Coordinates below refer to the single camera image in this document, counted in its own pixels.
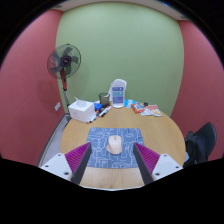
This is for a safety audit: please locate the white sign stand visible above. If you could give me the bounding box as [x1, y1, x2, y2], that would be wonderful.
[110, 82, 127, 109]

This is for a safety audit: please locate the blue patterned mouse pad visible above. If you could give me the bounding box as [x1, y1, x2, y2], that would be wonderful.
[86, 126, 146, 170]

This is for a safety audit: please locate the black standing fan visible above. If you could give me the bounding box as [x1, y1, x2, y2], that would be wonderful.
[46, 43, 82, 116]

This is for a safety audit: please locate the white marker black cap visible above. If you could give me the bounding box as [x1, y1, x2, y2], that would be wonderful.
[99, 105, 113, 118]
[89, 112, 100, 124]

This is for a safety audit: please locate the pale pink computer mouse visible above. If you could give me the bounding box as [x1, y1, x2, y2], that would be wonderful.
[106, 135, 124, 155]

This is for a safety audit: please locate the black mesh pen cup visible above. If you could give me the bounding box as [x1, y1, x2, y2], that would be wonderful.
[98, 92, 111, 108]

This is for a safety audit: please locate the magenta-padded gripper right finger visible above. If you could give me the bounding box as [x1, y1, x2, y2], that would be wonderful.
[132, 142, 184, 186]

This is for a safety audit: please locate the white marker red cap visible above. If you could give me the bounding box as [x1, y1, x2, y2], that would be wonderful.
[86, 114, 96, 125]
[96, 106, 108, 118]

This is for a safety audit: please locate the orange and white snack packet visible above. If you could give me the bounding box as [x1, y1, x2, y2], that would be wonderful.
[145, 104, 163, 117]

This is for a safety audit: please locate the blue snack packet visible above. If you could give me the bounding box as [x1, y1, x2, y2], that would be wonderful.
[124, 98, 139, 109]

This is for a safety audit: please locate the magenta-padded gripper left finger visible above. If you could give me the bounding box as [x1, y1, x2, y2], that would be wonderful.
[39, 142, 93, 186]

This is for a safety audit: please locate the white tissue box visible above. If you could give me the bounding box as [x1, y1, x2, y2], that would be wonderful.
[67, 97, 96, 124]

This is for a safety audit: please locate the black office chair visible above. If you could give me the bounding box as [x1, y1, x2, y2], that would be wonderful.
[182, 121, 218, 168]

